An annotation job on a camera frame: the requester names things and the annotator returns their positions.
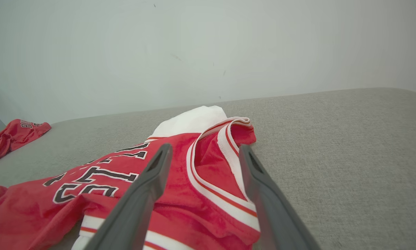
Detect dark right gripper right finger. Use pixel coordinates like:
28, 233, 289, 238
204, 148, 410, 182
238, 144, 321, 250

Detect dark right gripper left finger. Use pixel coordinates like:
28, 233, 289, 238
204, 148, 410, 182
84, 143, 174, 250

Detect red white basketball jersey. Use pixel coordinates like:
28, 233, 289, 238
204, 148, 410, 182
0, 106, 261, 250

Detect red shorts with white band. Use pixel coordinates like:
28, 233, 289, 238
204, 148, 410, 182
0, 119, 52, 167

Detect grey fabric sofa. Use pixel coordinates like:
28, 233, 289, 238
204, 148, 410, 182
0, 87, 416, 250

